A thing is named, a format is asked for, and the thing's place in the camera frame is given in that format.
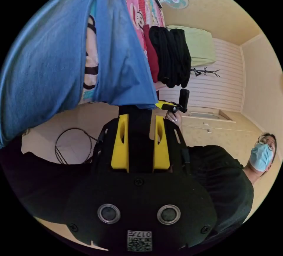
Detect black coat rack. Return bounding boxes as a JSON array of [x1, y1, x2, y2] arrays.
[[190, 66, 221, 78]]

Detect person's body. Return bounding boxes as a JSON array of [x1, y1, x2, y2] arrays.
[[0, 132, 277, 242]]

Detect light green pillow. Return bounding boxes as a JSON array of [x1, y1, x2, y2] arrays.
[[166, 25, 216, 68]]

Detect blue jeans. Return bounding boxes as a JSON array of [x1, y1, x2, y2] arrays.
[[0, 0, 159, 148]]

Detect person's right hand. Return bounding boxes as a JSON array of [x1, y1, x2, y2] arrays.
[[165, 110, 183, 131]]

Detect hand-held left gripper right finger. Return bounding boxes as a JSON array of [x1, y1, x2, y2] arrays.
[[153, 115, 170, 171]]

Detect pile of clothes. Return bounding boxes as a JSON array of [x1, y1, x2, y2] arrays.
[[142, 24, 192, 89]]

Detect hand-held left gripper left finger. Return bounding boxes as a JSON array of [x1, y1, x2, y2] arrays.
[[111, 114, 129, 173]]

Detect black round wire rack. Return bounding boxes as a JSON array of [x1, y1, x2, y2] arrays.
[[54, 128, 98, 165]]

